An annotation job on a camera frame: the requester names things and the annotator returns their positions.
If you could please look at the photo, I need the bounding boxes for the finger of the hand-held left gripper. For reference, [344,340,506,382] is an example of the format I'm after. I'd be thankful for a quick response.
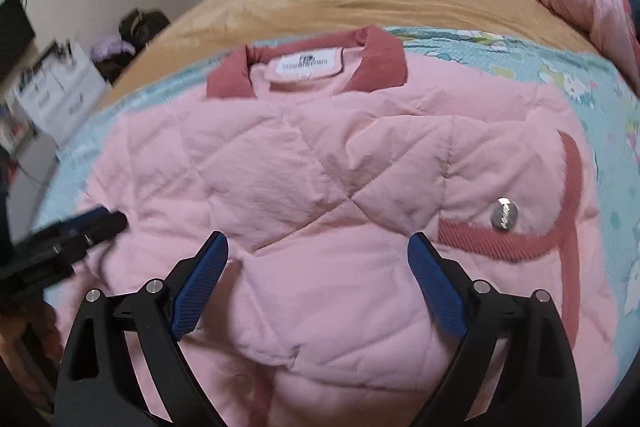
[57,206,128,253]

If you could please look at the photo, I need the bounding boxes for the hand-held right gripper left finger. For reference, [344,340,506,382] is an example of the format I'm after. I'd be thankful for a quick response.
[55,231,231,427]

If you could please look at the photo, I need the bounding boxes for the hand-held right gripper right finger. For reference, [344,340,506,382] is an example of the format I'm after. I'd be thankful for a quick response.
[407,232,583,427]

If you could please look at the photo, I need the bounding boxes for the pink quilted jacket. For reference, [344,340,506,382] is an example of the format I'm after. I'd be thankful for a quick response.
[50,25,626,427]

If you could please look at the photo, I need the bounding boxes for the purple clothes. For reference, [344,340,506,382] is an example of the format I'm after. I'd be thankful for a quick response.
[91,34,136,60]

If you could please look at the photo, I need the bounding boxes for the white drawer chest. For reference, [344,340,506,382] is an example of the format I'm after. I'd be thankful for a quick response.
[17,39,108,145]

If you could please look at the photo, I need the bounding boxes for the black bag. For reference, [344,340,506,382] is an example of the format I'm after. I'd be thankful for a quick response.
[119,8,171,48]

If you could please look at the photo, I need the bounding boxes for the black television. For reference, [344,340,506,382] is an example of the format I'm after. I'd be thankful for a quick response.
[0,0,36,78]

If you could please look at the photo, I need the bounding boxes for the blue cartoon print blanket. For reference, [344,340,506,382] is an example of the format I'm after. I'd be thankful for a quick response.
[37,24,640,408]

